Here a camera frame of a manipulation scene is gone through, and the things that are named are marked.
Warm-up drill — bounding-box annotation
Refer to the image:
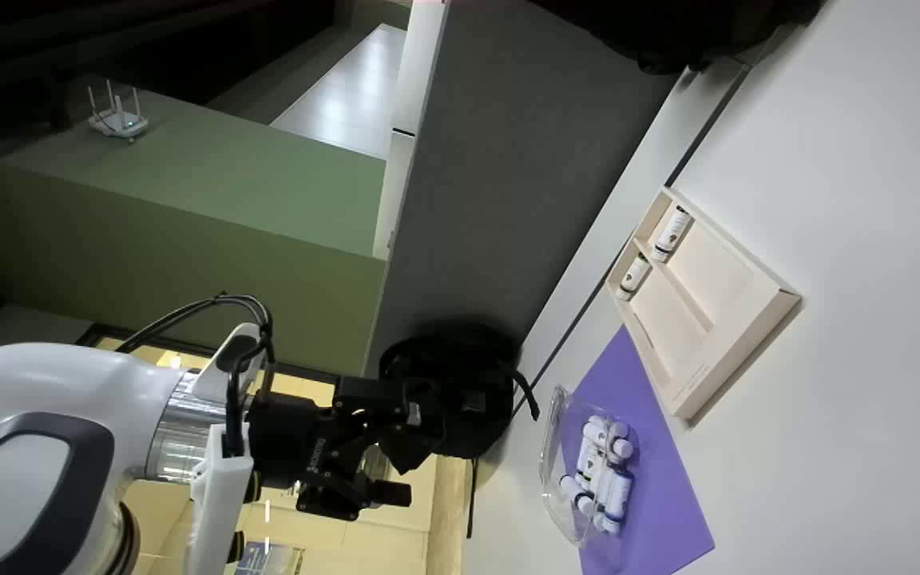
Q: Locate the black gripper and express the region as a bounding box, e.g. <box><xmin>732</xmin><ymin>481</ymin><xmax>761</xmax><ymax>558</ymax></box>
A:
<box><xmin>249</xmin><ymin>376</ymin><xmax>414</xmax><ymax>520</ymax></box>

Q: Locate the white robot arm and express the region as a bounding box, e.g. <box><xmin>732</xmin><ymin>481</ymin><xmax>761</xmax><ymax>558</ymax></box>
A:
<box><xmin>0</xmin><ymin>342</ymin><xmax>414</xmax><ymax>575</ymax></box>

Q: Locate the wooden compartment tray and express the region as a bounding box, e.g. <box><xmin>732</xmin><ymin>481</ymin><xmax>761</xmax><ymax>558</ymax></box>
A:
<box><xmin>607</xmin><ymin>190</ymin><xmax>803</xmax><ymax>424</ymax></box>

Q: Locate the black backpack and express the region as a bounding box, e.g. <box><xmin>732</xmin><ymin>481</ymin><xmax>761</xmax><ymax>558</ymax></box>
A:
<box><xmin>378</xmin><ymin>322</ymin><xmax>541</xmax><ymax>473</ymax></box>

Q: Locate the clear plastic container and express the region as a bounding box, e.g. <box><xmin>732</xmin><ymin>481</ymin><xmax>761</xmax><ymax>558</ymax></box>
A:
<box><xmin>541</xmin><ymin>388</ymin><xmax>638</xmax><ymax>545</ymax></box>

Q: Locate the pile of white bottles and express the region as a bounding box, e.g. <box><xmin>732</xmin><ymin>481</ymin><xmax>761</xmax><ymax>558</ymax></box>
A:
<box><xmin>561</xmin><ymin>417</ymin><xmax>635</xmax><ymax>533</ymax></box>

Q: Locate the purple mat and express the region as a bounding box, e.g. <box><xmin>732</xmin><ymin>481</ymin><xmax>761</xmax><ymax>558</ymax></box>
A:
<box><xmin>561</xmin><ymin>333</ymin><xmax>716</xmax><ymax>575</ymax></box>

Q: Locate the grey desk partition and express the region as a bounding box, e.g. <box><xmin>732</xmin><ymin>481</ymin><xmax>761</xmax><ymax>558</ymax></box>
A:
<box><xmin>371</xmin><ymin>0</ymin><xmax>673</xmax><ymax>351</ymax></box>

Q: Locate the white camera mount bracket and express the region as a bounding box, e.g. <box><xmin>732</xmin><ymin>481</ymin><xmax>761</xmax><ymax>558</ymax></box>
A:
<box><xmin>183</xmin><ymin>322</ymin><xmax>266</xmax><ymax>575</ymax></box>

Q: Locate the green cabinet wall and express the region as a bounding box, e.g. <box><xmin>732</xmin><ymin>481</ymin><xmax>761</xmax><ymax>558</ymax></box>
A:
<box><xmin>0</xmin><ymin>95</ymin><xmax>387</xmax><ymax>371</ymax></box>

